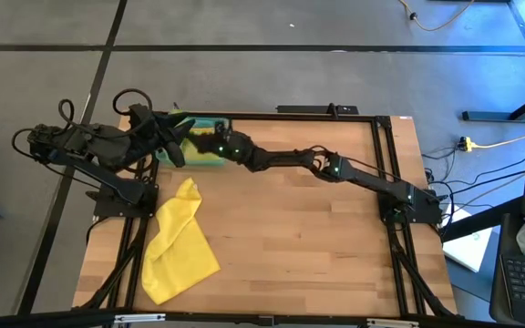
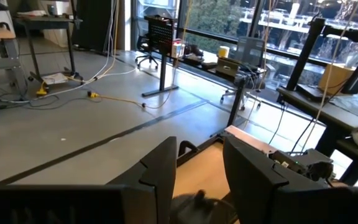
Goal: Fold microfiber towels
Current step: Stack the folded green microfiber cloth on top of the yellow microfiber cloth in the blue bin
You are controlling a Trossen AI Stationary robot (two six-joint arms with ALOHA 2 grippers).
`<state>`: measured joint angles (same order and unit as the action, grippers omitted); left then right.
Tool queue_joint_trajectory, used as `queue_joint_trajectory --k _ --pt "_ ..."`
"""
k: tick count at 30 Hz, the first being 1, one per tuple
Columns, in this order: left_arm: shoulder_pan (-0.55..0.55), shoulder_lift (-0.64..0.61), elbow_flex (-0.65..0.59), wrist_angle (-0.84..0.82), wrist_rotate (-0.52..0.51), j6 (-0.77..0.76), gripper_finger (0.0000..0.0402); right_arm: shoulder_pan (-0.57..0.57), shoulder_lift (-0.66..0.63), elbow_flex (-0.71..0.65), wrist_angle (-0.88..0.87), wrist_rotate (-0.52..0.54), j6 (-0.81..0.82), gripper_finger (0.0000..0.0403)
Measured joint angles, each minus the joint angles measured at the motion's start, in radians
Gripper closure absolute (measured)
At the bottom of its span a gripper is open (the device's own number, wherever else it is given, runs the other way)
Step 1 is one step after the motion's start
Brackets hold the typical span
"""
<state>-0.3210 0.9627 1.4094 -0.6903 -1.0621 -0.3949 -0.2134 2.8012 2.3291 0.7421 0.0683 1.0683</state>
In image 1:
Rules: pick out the yellow power strip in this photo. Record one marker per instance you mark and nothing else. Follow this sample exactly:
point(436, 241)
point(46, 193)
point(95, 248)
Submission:
point(466, 145)

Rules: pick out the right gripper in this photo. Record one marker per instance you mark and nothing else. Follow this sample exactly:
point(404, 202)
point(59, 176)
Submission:
point(205, 141)

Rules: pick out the large yellow microfiber towel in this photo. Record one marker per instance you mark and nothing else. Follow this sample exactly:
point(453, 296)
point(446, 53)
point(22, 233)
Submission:
point(176, 255)

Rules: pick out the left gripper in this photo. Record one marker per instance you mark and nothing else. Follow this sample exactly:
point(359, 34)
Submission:
point(162, 134)

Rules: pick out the black mounting bar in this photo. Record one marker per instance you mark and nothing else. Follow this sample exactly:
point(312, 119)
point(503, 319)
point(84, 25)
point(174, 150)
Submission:
point(308, 109)

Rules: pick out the black desk foot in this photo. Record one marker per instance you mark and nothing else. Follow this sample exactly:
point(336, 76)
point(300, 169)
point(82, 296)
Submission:
point(486, 116)

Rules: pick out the teal plastic bin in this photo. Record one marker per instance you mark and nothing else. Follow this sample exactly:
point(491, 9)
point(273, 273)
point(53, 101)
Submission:
point(164, 157)

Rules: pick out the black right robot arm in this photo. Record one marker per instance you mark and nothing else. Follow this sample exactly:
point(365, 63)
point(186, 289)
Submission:
point(335, 168)

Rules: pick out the black diagonal bar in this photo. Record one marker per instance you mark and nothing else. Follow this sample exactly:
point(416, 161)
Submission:
point(481, 221)

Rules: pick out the black aluminium table frame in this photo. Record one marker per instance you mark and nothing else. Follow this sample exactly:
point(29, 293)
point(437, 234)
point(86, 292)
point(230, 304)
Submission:
point(290, 116)

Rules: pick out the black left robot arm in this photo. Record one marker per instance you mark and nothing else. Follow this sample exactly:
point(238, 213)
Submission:
point(89, 146)

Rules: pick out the silver metal bracket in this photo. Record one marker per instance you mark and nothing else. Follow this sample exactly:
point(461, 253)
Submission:
point(139, 318)
point(392, 323)

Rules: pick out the black overhead rig beam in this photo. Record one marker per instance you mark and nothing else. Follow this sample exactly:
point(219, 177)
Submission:
point(62, 319)

